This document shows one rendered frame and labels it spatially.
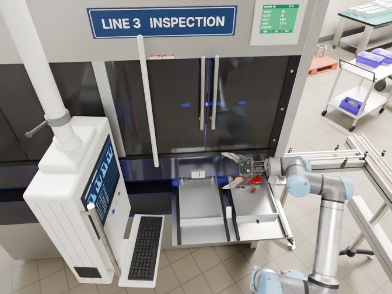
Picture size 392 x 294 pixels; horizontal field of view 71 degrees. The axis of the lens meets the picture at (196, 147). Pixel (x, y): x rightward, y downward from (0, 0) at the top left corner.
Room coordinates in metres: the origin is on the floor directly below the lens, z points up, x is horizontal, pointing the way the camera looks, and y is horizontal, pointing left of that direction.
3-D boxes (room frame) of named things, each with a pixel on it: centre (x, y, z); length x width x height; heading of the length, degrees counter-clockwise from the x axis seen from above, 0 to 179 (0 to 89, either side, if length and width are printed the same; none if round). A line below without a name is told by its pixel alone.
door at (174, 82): (1.20, 0.18, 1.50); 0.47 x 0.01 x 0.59; 95
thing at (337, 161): (1.45, -0.88, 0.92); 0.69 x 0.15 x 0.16; 95
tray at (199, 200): (1.12, -0.02, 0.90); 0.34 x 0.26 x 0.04; 5
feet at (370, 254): (1.16, -1.32, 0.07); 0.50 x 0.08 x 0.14; 95
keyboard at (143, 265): (0.83, 0.29, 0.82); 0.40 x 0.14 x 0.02; 178
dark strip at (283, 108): (1.25, -0.46, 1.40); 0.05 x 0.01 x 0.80; 95
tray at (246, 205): (1.14, -0.36, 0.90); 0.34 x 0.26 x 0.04; 5
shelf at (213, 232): (1.06, -0.20, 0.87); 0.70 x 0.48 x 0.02; 95
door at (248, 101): (1.24, -0.27, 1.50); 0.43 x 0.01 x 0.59; 95
